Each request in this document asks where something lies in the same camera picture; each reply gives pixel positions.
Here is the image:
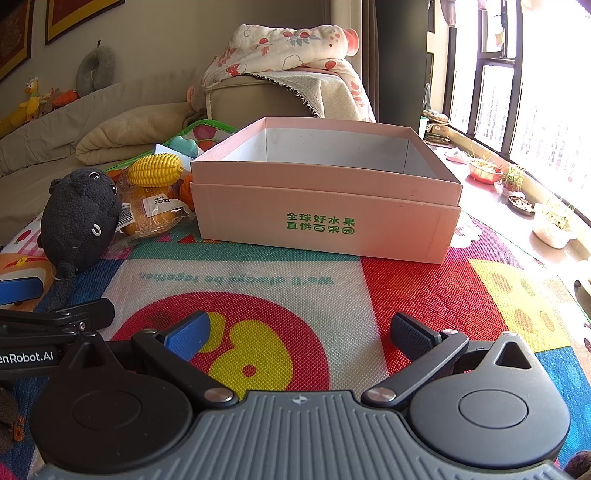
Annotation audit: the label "red plant pot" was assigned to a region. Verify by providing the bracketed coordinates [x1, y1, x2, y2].
[469, 157, 504, 185]

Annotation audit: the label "small potted plant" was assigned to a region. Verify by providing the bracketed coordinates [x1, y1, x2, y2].
[501, 164, 527, 195]

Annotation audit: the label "floral blanket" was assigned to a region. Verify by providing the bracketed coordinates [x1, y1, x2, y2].
[203, 23, 377, 123]

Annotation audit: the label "packaged bread bun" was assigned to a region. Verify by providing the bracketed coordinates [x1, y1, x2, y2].
[108, 178, 195, 241]

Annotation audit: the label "black plush toy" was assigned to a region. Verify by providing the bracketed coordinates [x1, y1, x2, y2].
[39, 168, 122, 311]

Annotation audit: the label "hanging clothes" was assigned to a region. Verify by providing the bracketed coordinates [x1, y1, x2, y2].
[436, 0, 509, 51]

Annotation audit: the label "grey fringed towel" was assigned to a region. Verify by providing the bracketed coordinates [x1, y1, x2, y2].
[245, 69, 352, 122]

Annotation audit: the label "colourful play mat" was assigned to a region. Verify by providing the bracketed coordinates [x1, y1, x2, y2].
[0, 117, 591, 480]

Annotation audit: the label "white plant pot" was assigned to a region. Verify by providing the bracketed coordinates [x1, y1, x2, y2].
[533, 203, 578, 250]

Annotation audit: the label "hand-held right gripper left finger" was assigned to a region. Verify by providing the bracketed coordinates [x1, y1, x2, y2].
[69, 310, 238, 409]

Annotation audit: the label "dark round dish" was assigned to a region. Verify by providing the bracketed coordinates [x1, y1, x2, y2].
[508, 194, 537, 214]

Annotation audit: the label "beige folded blanket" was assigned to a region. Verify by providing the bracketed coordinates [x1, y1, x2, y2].
[75, 105, 195, 165]

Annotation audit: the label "framed wall picture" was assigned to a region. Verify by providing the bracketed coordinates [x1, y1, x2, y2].
[45, 0, 126, 46]
[0, 0, 36, 82]

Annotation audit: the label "black window frame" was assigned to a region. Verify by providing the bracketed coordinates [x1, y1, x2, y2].
[434, 0, 591, 172]

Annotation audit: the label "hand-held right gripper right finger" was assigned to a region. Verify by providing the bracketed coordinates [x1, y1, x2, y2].
[360, 312, 532, 409]

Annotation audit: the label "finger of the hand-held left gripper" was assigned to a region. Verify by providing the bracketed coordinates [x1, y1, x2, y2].
[0, 276, 45, 306]
[0, 298, 115, 334]

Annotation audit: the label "teal squishy toy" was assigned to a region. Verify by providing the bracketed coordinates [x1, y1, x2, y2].
[168, 135, 199, 158]

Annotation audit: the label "yellow plush toy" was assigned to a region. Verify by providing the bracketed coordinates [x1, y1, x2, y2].
[18, 78, 42, 122]

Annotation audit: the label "pink cardboard box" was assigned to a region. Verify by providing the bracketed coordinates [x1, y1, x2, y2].
[190, 116, 464, 265]

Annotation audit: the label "beige sofa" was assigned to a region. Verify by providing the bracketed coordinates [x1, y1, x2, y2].
[0, 69, 333, 234]

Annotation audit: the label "dark curtain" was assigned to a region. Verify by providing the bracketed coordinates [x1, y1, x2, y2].
[330, 0, 437, 136]

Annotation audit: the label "yellow corn toy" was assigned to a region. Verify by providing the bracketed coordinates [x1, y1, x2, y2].
[127, 154, 184, 188]

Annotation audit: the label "grey neck pillow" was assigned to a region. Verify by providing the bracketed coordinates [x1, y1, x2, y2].
[76, 40, 116, 97]

